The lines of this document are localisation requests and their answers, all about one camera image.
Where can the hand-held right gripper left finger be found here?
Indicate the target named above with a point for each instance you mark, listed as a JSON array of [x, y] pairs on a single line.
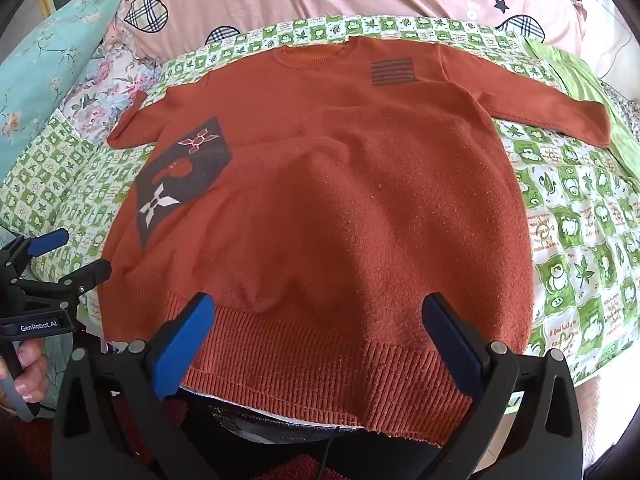
[[184, 345]]

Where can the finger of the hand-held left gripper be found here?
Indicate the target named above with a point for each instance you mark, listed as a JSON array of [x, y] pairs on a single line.
[[47, 241], [90, 274]]

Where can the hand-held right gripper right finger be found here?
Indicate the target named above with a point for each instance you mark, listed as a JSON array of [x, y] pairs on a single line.
[[452, 345]]

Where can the orange knit sweater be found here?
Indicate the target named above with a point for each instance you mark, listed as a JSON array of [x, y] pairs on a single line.
[[320, 220]]

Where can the person's left hand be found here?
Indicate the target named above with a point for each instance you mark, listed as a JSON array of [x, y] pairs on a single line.
[[31, 375]]

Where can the green frog-print blanket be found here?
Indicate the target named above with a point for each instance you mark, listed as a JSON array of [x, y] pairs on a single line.
[[570, 220]]

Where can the teal floral pillow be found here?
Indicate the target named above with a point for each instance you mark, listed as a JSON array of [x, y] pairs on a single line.
[[45, 65]]

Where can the plain green cloth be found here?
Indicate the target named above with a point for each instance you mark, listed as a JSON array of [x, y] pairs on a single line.
[[580, 77]]

